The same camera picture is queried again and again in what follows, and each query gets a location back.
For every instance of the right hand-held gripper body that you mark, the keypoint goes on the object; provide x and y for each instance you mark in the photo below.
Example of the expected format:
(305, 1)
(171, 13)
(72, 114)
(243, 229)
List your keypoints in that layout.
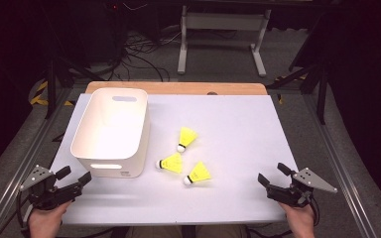
(294, 193)

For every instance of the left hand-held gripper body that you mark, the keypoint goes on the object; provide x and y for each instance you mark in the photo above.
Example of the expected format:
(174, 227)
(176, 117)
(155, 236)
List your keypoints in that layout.
(43, 193)

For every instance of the white plastic bin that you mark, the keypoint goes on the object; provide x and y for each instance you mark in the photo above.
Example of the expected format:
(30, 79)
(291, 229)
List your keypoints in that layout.
(110, 132)

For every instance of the yellow shuttlecock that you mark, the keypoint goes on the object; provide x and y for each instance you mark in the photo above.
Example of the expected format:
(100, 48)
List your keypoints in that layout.
(199, 173)
(187, 136)
(172, 163)

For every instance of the person's right hand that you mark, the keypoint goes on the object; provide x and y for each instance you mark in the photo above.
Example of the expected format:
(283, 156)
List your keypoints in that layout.
(299, 221)

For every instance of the person's left hand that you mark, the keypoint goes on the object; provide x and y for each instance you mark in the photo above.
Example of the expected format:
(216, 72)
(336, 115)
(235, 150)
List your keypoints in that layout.
(44, 223)

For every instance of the white table mat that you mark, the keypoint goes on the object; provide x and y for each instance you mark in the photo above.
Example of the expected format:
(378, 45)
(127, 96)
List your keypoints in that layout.
(231, 132)

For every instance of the yellow black floor tape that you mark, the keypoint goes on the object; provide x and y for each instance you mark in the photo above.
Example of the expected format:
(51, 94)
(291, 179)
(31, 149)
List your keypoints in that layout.
(38, 99)

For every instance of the black tripod stand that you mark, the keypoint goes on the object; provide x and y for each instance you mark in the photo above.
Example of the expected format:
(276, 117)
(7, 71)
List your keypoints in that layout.
(51, 86)
(322, 95)

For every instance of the aluminium floor rail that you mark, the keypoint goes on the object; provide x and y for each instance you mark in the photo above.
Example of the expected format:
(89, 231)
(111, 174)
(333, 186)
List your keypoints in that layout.
(13, 185)
(340, 165)

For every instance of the white metal stand frame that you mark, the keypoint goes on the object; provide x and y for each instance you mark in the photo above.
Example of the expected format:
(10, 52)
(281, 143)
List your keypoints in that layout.
(223, 21)

